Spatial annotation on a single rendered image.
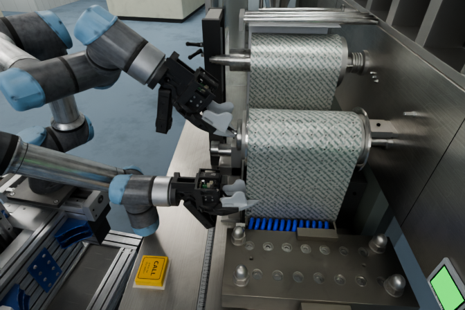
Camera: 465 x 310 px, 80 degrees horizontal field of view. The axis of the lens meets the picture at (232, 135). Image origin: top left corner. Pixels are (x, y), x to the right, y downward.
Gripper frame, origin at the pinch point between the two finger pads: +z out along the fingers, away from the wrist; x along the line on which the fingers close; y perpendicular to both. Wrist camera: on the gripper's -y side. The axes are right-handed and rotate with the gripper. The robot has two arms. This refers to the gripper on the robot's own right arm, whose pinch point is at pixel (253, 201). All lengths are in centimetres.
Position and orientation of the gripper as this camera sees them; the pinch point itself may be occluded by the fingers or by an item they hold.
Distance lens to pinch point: 71.2
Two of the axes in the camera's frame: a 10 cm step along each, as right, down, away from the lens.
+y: 0.0, -8.1, -5.9
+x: 0.6, -5.9, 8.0
